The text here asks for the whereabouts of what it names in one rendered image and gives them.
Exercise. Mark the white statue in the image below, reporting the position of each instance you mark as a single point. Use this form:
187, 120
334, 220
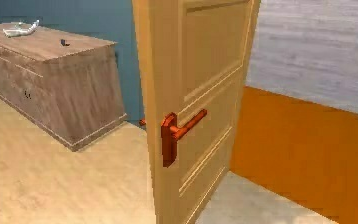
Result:
20, 30

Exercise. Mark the light wooden room door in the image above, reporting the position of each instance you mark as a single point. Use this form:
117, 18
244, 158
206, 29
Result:
203, 66

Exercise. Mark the brown wooden chest of drawers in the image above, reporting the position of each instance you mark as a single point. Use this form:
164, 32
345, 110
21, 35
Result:
53, 83

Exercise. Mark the small black object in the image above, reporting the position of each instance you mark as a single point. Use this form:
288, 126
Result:
64, 43

